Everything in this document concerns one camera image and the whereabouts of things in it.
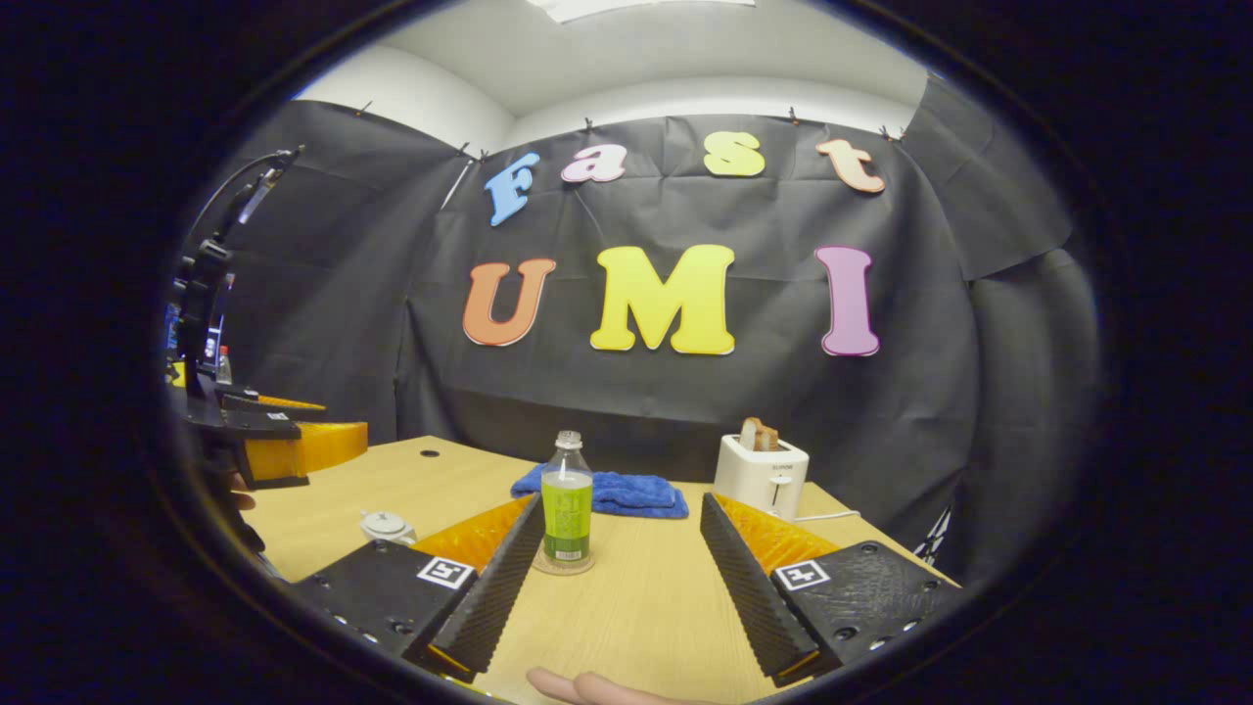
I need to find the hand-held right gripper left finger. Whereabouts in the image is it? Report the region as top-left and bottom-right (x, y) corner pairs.
(292, 493), (546, 683)

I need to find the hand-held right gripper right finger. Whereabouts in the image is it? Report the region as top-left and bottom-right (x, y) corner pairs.
(699, 492), (965, 688)

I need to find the round brown coaster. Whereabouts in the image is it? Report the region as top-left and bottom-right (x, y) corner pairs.
(534, 548), (596, 577)

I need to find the clear green water bottle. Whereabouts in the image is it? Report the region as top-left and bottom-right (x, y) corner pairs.
(540, 430), (595, 564)

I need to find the computer monitor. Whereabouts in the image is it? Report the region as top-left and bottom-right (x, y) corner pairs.
(164, 274), (236, 378)

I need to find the white toaster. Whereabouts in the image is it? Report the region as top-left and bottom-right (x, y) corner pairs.
(713, 434), (811, 522)

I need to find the blue towel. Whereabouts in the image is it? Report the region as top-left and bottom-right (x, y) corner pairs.
(510, 463), (690, 520)

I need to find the ceiling light panel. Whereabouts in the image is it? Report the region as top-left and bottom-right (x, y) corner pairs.
(529, 0), (755, 23)

